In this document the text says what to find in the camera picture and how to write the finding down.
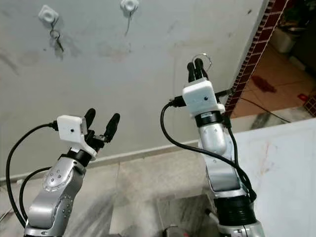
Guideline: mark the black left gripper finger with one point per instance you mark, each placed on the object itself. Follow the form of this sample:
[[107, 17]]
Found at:
[[112, 126], [89, 117]]

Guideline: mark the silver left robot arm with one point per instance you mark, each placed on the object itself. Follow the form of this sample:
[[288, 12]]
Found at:
[[54, 192]]

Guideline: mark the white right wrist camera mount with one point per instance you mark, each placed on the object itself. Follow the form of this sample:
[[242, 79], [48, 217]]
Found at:
[[201, 98]]

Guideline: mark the small red object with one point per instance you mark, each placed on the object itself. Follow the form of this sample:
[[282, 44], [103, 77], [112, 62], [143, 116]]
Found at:
[[303, 98]]

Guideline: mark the grey metal pipe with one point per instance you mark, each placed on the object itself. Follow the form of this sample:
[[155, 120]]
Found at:
[[211, 215]]

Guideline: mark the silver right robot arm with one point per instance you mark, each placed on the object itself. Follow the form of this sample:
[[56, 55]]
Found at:
[[215, 143]]

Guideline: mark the white marble ledge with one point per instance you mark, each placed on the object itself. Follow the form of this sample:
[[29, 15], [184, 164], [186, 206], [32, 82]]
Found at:
[[286, 168]]

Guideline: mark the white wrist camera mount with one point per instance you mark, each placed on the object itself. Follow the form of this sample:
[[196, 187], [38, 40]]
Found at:
[[201, 98], [70, 129]]

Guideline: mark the red patterned tile border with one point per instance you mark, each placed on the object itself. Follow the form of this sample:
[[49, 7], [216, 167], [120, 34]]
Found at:
[[256, 44]]

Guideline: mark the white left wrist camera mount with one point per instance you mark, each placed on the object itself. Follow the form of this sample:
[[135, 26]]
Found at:
[[70, 129]]

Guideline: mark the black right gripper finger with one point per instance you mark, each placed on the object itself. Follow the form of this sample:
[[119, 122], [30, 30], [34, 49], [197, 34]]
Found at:
[[191, 69], [200, 66]]

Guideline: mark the robot right leg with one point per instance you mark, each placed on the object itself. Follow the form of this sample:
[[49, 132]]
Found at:
[[170, 231]]

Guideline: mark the white plant pot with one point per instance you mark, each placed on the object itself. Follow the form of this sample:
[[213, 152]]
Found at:
[[285, 40]]

